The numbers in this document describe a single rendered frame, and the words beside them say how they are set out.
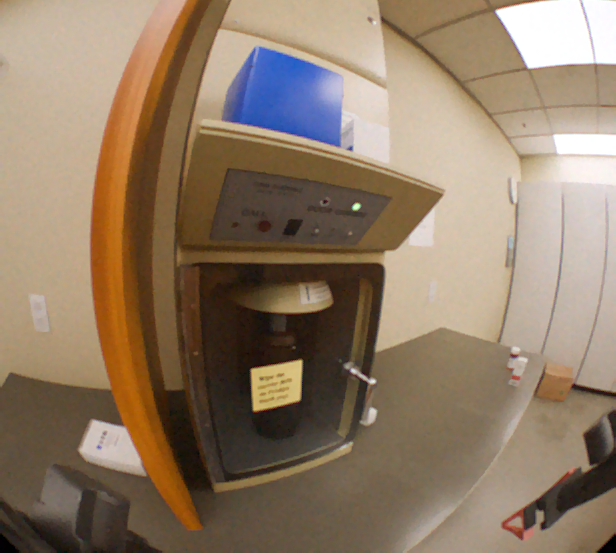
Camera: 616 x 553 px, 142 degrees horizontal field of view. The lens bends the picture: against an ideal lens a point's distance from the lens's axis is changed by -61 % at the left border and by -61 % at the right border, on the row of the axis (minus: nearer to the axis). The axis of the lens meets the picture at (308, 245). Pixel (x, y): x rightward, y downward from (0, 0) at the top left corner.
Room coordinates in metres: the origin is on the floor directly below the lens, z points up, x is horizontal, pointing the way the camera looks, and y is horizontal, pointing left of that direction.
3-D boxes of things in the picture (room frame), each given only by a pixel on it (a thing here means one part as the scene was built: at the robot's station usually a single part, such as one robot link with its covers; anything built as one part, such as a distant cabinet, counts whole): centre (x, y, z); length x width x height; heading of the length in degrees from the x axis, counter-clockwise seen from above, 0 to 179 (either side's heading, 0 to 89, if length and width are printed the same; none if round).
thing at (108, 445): (0.27, 0.38, 0.96); 0.16 x 0.12 x 0.04; 110
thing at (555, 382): (1.31, -2.61, 0.14); 0.41 x 0.33 x 0.29; 37
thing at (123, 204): (0.36, 0.28, 1.64); 0.49 x 0.03 x 1.40; 31
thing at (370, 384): (0.37, -0.11, 1.17); 0.05 x 0.03 x 0.10; 31
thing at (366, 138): (0.32, -0.06, 1.54); 0.05 x 0.05 x 0.06; 16
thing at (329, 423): (0.34, 0.00, 1.19); 0.30 x 0.01 x 0.40; 121
